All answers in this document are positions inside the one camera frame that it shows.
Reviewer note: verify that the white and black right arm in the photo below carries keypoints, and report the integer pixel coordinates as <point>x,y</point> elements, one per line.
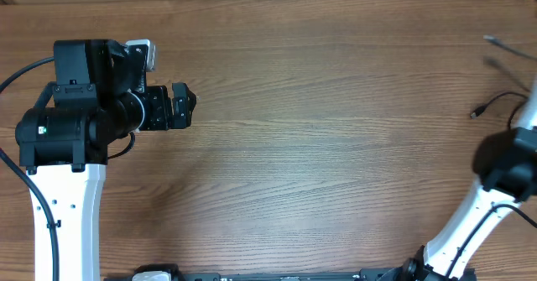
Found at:
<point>505,169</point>

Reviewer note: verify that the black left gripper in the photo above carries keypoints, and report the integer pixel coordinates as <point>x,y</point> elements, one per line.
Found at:
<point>162,119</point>

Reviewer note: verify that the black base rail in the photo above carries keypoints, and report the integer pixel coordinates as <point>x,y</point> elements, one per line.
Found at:
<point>172,272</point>

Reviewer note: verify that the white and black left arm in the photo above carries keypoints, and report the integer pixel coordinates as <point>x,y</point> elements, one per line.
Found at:
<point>100,95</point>

